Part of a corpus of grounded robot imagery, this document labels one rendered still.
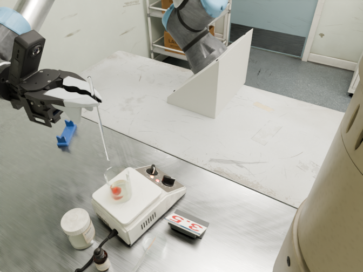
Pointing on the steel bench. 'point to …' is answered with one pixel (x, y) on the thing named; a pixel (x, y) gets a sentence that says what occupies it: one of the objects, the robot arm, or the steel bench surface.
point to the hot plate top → (149, 193)
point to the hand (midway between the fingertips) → (93, 97)
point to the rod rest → (63, 140)
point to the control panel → (159, 179)
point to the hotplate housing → (138, 230)
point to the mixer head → (331, 205)
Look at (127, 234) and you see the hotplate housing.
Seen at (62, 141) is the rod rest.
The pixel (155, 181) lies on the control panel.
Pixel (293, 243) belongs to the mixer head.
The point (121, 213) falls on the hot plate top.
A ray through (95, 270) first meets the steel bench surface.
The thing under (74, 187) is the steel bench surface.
